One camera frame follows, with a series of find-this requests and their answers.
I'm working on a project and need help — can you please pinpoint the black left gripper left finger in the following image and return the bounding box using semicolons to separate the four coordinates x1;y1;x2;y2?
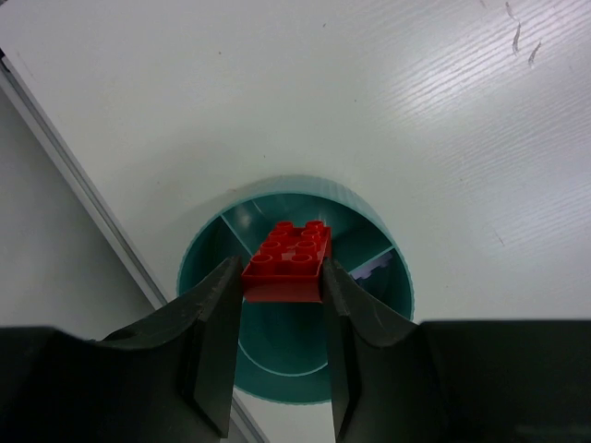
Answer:
0;255;245;443

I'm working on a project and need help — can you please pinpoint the teal ribbed divided container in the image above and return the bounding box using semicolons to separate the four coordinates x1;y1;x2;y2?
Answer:
176;175;415;404

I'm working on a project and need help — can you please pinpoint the large red lego brick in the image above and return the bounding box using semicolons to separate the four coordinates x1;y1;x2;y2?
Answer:
241;220;332;303

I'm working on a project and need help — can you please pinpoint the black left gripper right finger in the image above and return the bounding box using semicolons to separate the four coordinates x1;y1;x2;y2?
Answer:
322;259;590;442

